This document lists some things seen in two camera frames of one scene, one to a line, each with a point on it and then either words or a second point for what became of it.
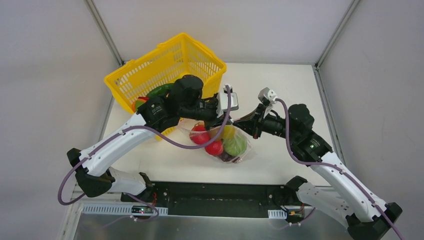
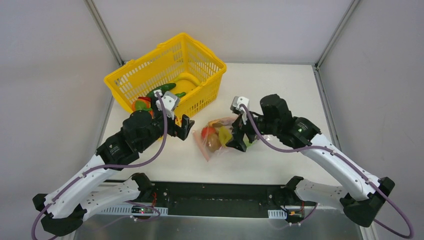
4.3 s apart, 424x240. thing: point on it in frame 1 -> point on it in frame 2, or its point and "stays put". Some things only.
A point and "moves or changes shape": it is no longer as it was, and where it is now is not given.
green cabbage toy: (236, 145) moves or changes shape
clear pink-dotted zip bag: (232, 145) moves or changes shape
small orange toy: (137, 103) stays put
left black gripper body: (214, 110) -> (177, 125)
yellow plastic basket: (180, 57) stays put
